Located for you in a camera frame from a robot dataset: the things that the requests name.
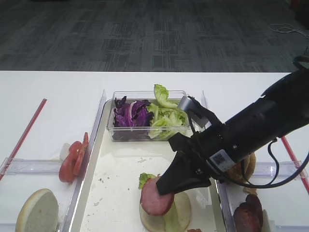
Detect sesame bun half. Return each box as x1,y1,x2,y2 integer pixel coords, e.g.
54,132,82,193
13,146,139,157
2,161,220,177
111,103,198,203
226,156,250,183
243,152,256,182

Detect tomato slices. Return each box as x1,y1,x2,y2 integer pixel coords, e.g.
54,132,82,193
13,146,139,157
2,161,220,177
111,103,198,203
58,132,89,183

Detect lettuce leaf on bun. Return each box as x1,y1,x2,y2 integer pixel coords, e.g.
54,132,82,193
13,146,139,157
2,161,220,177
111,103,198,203
139,173,184,232

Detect clear plastic salad box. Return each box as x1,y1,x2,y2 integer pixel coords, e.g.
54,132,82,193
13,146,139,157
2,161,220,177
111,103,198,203
107,91,191,141

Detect black camera cable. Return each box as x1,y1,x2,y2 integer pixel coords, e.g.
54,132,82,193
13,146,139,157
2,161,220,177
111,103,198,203
188,113,309,189

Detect green lettuce in box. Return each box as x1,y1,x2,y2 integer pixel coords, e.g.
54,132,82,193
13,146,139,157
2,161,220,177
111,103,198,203
146,84,188,140

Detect stacked meat patty slices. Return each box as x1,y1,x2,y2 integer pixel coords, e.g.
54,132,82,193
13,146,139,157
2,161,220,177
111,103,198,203
233,194,264,232

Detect white metal tray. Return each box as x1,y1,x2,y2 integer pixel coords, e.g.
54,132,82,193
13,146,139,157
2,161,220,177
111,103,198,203
62,98,226,232

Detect sesame bun rear half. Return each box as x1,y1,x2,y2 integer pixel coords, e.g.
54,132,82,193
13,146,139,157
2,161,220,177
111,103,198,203
243,152,256,182

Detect meat patty slice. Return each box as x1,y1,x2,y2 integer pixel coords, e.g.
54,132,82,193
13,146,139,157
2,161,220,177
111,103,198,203
140,176,174,216

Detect left red strip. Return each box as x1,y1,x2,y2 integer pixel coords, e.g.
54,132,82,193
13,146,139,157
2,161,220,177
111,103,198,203
0,98,47,180

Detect white bun half left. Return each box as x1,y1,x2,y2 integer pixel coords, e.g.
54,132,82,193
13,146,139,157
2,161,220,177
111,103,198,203
15,188,59,232

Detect left upper clear divider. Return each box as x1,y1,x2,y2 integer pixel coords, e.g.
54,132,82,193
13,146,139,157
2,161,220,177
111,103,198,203
0,158,61,175

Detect purple cabbage leaves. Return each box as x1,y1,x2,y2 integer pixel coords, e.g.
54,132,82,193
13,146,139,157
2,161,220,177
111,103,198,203
113,96,154,127

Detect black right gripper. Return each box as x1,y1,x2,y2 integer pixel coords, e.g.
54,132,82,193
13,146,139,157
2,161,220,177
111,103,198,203
156,123,236,195

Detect bottom bun slice on tray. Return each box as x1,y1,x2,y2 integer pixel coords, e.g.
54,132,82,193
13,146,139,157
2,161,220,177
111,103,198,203
139,192,192,232

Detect clear long rail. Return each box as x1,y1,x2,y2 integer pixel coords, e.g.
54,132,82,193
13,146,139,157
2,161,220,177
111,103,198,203
58,90,106,232
201,89,236,232

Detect white cable on floor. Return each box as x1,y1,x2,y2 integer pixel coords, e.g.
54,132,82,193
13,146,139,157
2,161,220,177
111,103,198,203
268,23,309,38

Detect right red strip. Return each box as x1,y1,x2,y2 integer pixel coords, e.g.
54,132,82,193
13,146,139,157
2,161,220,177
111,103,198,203
281,136,309,192

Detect sesame bun front half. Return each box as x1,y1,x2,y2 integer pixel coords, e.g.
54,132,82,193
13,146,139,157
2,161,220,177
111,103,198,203
226,156,250,183

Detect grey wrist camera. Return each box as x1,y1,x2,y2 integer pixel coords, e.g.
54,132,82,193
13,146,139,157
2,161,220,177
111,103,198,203
178,95,211,129

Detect left clear long rail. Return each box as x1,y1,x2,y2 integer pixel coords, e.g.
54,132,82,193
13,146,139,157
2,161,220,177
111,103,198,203
58,90,106,232

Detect right clear long rail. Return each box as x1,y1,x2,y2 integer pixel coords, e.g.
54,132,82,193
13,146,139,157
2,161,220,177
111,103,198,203
201,89,236,232

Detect red strip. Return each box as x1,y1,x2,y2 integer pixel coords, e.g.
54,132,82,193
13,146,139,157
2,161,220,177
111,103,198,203
281,136,309,192
0,98,47,180

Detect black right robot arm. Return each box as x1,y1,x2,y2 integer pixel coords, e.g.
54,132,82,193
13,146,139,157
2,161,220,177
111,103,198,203
156,69,309,195

